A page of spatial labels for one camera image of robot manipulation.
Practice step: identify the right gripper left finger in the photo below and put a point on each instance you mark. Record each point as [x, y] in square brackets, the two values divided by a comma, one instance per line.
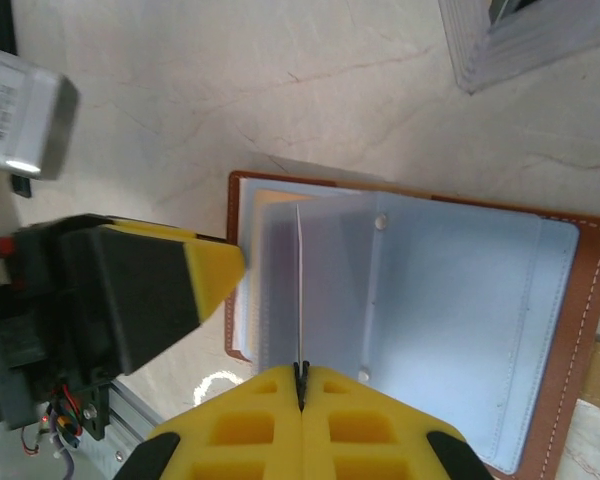
[240, 435]

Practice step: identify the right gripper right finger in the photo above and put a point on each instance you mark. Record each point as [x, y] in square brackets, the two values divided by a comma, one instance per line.
[375, 435]

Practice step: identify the clear acrylic card stand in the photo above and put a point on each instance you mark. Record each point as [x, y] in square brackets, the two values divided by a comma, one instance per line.
[510, 45]

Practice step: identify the brown leather card holder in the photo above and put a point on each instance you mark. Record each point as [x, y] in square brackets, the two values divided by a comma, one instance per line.
[455, 300]

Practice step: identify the aluminium mounting rail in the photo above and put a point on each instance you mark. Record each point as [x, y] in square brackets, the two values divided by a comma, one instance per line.
[125, 435]

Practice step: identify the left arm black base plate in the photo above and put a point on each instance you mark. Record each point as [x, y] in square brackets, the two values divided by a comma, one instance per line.
[94, 420]

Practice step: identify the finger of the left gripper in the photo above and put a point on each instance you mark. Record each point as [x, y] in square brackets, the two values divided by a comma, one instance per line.
[145, 295]

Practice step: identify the white power adapter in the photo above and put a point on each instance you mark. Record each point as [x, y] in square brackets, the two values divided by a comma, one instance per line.
[25, 115]

